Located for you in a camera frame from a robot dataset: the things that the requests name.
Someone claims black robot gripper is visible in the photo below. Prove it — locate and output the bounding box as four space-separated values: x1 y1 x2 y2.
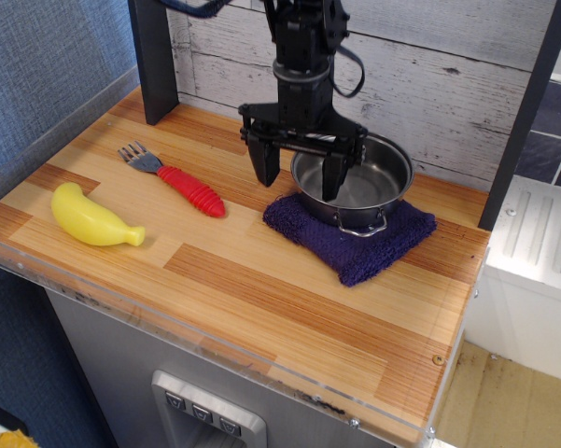
239 80 367 202

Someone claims small stainless steel pot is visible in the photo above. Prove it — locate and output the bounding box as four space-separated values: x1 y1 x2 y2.
291 133 414 238

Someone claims red handled toy fork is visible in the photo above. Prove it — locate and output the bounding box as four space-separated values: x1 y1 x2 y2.
117 141 226 218

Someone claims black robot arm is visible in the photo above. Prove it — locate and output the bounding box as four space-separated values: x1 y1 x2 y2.
239 1 368 202

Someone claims dark blue folded napkin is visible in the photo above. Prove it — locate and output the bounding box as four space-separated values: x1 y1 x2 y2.
263 193 437 287

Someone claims yellow plastic toy banana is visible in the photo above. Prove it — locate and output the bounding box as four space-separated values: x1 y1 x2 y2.
50 182 146 246

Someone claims white ribbed drainboard counter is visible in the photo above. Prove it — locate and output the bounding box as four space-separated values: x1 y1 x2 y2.
487 175 561 290

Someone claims silver toy dispenser panel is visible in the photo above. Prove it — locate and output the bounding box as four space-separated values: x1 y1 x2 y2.
151 370 268 447

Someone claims yellow object bottom left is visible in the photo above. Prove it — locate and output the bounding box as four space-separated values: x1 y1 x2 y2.
0 430 39 448

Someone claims dark left vertical post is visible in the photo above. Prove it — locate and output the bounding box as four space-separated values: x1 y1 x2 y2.
127 0 178 125

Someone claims dark vertical post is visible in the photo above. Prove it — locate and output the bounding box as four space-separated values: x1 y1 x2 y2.
127 0 178 125
478 0 561 231

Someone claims dark right vertical post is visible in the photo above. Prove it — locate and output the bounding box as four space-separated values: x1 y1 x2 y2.
478 0 561 231

